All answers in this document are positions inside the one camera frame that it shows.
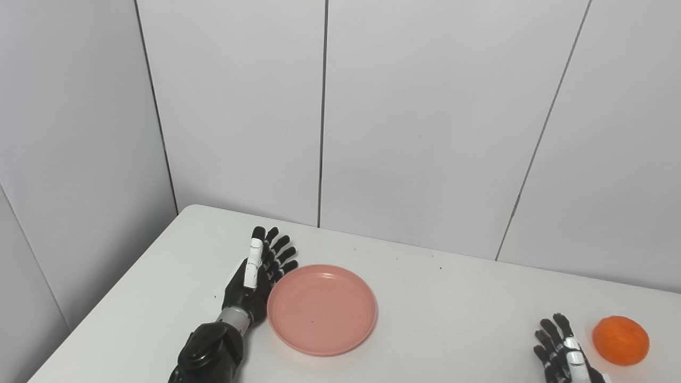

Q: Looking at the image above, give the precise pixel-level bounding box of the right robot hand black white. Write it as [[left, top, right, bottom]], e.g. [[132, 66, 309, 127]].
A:
[[533, 313, 611, 383]]

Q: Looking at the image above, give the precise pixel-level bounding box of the orange fruit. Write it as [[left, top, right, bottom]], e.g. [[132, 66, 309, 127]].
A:
[[592, 315, 650, 367]]

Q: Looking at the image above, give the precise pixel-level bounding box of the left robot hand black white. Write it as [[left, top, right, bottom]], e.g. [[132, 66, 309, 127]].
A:
[[221, 226, 298, 326]]

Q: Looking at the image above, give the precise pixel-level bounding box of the pink round plate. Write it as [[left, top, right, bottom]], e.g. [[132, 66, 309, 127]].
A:
[[267, 264, 378, 357]]

